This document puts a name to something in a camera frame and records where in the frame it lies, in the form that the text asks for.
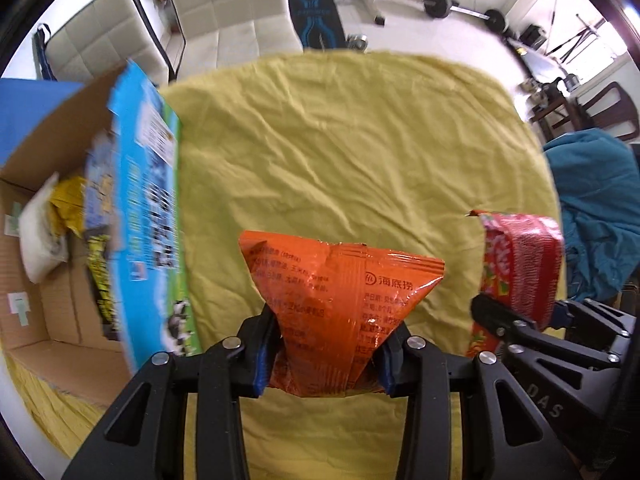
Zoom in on red snack bag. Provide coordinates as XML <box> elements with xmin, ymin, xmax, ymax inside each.
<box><xmin>470</xmin><ymin>209</ymin><xmax>564</xmax><ymax>330</ymax></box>

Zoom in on orange snack bag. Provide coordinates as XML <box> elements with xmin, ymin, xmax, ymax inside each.
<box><xmin>239</xmin><ymin>231</ymin><xmax>445</xmax><ymax>398</ymax></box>

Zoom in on black shoe shine wipes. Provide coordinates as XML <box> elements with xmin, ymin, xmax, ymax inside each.
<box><xmin>85</xmin><ymin>228</ymin><xmax>119</xmax><ymax>341</ymax></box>

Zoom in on white soft pack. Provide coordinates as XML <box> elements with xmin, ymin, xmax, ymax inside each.
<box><xmin>18</xmin><ymin>172</ymin><xmax>68</xmax><ymax>284</ymax></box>

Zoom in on yellow crinkled snack bag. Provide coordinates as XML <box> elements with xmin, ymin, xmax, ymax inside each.
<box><xmin>48</xmin><ymin>176</ymin><xmax>86</xmax><ymax>237</ymax></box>

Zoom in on blue cartoon tissue pack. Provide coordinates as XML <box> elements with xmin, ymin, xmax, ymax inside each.
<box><xmin>84</xmin><ymin>131</ymin><xmax>115</xmax><ymax>234</ymax></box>

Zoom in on open cardboard box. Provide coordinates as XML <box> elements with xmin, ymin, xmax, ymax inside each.
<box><xmin>1</xmin><ymin>62</ymin><xmax>201</xmax><ymax>405</ymax></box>

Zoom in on teal blanket on chair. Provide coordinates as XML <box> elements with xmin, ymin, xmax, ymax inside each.
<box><xmin>544</xmin><ymin>129</ymin><xmax>639</xmax><ymax>301</ymax></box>

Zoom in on dark wooden chair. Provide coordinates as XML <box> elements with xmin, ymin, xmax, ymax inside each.
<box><xmin>529</xmin><ymin>81</ymin><xmax>639</xmax><ymax>142</ymax></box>

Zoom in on yellow tablecloth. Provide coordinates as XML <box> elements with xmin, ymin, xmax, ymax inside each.
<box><xmin>2</xmin><ymin>50</ymin><xmax>562</xmax><ymax>456</ymax></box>

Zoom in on treadmill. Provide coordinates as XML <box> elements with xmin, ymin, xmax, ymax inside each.
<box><xmin>502</xmin><ymin>15</ymin><xmax>606</xmax><ymax>93</ymax></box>

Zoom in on blue foam mat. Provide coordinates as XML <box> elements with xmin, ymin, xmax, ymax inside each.
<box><xmin>0</xmin><ymin>78</ymin><xmax>82</xmax><ymax>165</ymax></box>

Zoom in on short barbell on floor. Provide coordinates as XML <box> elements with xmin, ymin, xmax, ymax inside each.
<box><xmin>423</xmin><ymin>0</ymin><xmax>508</xmax><ymax>35</ymax></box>

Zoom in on chrome dumbbell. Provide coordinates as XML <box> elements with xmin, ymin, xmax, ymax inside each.
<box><xmin>346</xmin><ymin>34</ymin><xmax>369</xmax><ymax>52</ymax></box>

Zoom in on right white padded chair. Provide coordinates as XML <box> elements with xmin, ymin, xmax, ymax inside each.
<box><xmin>171</xmin><ymin>0</ymin><xmax>303</xmax><ymax>79</ymax></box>

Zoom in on black blue weight bench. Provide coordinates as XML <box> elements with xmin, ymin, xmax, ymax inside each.
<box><xmin>288</xmin><ymin>0</ymin><xmax>346</xmax><ymax>50</ymax></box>

